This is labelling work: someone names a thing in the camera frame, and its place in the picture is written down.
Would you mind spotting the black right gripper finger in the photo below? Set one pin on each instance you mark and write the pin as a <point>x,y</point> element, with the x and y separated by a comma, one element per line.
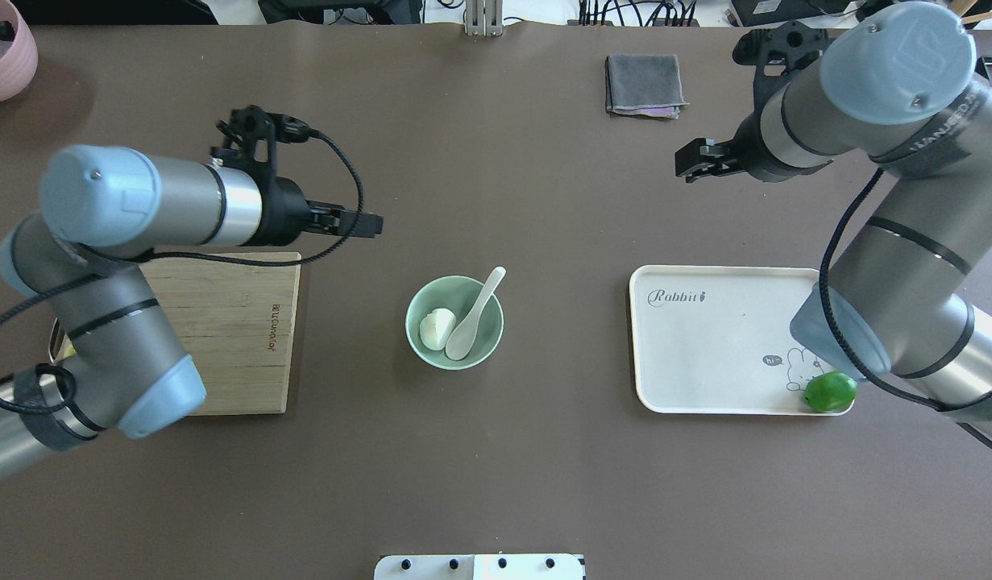
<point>695,160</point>

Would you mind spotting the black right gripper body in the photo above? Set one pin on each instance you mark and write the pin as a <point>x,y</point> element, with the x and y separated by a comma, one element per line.
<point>752,150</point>

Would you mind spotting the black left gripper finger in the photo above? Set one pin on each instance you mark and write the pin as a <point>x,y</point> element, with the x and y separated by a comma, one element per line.
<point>367,225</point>

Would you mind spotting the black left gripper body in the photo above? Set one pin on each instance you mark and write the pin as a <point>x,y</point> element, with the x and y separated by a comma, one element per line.
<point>284,213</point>

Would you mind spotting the white steamed bun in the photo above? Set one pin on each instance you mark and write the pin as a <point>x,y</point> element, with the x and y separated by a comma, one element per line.
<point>436,328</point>

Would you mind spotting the white ceramic spoon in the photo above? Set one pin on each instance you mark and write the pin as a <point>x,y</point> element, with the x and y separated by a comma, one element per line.
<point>462,339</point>

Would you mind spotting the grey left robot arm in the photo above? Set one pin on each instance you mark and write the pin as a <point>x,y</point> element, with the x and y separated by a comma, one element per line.
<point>104,211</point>

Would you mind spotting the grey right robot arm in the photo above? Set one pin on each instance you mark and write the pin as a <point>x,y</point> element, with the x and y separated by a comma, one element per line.
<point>902,87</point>

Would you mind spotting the light green bowl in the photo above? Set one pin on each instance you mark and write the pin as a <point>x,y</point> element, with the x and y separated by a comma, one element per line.
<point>457,293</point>

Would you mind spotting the grey folded cloth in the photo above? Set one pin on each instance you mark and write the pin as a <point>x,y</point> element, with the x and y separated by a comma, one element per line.
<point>645,85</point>

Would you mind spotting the bamboo cutting board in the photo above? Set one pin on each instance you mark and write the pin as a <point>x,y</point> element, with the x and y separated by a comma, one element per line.
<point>238,324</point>

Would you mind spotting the cream rabbit print tray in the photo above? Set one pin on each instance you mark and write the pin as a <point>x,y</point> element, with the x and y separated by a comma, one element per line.
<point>716,340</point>

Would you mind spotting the wooden mug tree stand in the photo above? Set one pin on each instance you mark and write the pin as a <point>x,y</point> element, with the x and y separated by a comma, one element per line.
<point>971,11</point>

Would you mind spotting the green lime fruit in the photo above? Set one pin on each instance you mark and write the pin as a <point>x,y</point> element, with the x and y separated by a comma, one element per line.
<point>831,392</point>

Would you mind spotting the pink bucket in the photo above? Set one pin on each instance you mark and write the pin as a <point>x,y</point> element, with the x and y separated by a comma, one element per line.
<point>18,57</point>

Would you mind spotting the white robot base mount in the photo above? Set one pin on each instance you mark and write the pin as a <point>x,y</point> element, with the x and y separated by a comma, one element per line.
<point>528,565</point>

